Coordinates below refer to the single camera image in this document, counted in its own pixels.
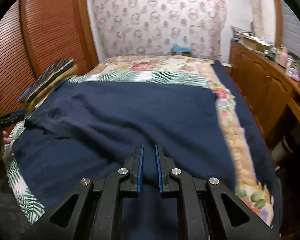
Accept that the navy blue t-shirt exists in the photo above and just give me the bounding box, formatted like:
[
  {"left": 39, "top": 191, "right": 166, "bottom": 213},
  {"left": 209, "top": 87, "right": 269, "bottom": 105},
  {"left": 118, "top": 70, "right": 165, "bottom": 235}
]
[{"left": 12, "top": 82, "right": 236, "bottom": 239}]

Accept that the purple small object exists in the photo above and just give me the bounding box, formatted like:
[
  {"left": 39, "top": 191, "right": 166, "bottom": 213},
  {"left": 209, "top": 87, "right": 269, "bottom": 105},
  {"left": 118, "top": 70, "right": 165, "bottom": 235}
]
[{"left": 286, "top": 67, "right": 300, "bottom": 82}]

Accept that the floral patterned wall curtain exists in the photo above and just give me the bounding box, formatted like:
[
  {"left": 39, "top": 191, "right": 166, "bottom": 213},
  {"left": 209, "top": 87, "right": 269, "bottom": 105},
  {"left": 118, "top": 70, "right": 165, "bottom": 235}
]
[{"left": 88, "top": 0, "right": 227, "bottom": 59}]

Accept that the light blue cloth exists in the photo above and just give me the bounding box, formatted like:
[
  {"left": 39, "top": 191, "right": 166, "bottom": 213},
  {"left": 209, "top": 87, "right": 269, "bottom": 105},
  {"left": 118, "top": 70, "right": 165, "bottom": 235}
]
[{"left": 171, "top": 43, "right": 191, "bottom": 54}]

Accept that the pink bottle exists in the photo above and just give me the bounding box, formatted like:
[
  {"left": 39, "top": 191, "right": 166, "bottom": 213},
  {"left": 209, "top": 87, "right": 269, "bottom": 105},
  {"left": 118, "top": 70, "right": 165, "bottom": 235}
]
[{"left": 276, "top": 46, "right": 288, "bottom": 68}]

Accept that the grey window blind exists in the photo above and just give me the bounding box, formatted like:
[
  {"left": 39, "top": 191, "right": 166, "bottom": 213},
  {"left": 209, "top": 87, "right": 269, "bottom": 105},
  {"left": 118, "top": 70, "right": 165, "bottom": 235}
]
[{"left": 280, "top": 0, "right": 300, "bottom": 59}]

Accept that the floral bedspread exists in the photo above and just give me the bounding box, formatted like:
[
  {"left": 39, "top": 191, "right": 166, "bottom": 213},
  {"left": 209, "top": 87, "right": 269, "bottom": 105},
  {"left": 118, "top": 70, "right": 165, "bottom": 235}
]
[{"left": 87, "top": 56, "right": 274, "bottom": 225}]

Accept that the wooden sideboard cabinet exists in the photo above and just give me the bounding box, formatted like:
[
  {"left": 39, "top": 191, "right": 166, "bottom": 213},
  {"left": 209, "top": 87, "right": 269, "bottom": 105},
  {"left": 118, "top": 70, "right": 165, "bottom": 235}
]
[{"left": 229, "top": 41, "right": 300, "bottom": 151}]

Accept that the cardboard box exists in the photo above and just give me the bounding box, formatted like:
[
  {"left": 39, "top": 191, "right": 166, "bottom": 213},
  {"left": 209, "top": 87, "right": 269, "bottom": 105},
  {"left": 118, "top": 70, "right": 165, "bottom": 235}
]
[{"left": 241, "top": 36, "right": 269, "bottom": 53}]

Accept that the black patterned folded cloth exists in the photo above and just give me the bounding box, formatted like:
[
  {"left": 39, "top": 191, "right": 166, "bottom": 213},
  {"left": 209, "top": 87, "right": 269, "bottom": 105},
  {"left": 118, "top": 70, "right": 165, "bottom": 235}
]
[{"left": 18, "top": 59, "right": 75, "bottom": 103}]

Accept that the navy blue blanket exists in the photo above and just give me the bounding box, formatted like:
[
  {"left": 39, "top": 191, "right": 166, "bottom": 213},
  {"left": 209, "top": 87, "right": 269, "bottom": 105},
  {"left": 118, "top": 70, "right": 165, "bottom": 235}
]
[{"left": 212, "top": 61, "right": 282, "bottom": 232}]

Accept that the wooden louvered wardrobe door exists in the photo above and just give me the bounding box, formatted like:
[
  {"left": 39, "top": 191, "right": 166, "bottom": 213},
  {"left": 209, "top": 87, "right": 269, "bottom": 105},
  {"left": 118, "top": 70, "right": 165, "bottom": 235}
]
[{"left": 0, "top": 0, "right": 98, "bottom": 115}]

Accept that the palm leaf print cloth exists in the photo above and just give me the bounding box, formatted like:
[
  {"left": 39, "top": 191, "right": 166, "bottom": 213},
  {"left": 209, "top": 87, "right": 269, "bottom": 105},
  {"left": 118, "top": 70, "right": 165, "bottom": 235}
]
[{"left": 3, "top": 70, "right": 209, "bottom": 224}]

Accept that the yellow folded cloth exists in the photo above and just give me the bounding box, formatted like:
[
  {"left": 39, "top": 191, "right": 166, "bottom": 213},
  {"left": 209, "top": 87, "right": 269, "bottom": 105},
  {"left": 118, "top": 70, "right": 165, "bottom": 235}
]
[{"left": 22, "top": 64, "right": 78, "bottom": 111}]

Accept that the person left hand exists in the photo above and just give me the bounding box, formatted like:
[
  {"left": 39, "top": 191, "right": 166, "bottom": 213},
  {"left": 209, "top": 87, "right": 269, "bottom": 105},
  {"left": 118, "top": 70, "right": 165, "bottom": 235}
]
[{"left": 0, "top": 131, "right": 11, "bottom": 158}]

